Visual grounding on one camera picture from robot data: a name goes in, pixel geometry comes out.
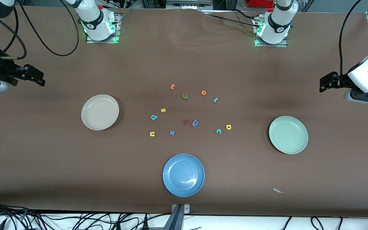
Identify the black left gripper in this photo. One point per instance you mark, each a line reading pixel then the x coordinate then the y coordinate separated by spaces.
pixel 340 80

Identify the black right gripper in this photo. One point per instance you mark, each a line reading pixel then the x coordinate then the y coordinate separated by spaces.
pixel 2 69

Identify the teal foam letter p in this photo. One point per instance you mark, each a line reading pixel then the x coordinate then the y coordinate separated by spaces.
pixel 154 117

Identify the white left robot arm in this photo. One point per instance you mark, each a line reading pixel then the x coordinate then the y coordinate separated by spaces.
pixel 276 22

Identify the green round plate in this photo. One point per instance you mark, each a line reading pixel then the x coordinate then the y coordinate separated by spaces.
pixel 288 134

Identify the beige round plate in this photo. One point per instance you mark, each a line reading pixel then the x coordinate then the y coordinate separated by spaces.
pixel 100 112

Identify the red box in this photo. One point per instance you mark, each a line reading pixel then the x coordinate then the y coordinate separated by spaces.
pixel 260 3

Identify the white paper scrap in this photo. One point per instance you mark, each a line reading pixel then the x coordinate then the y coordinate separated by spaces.
pixel 278 191

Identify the blue foam letter q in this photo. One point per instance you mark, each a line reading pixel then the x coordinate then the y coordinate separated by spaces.
pixel 195 123

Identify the brown table cover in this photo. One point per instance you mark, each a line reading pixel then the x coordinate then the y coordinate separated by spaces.
pixel 184 64

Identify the blue round plate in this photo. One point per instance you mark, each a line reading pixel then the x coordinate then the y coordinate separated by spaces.
pixel 184 175

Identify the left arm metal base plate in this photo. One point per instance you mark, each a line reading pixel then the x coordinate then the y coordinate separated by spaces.
pixel 276 45

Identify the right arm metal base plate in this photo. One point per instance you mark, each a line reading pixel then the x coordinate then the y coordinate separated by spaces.
pixel 107 41

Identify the aluminium frame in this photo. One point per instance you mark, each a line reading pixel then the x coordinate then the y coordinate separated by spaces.
pixel 188 4

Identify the aluminium table edge bracket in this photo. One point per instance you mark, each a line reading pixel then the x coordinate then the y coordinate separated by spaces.
pixel 179 217

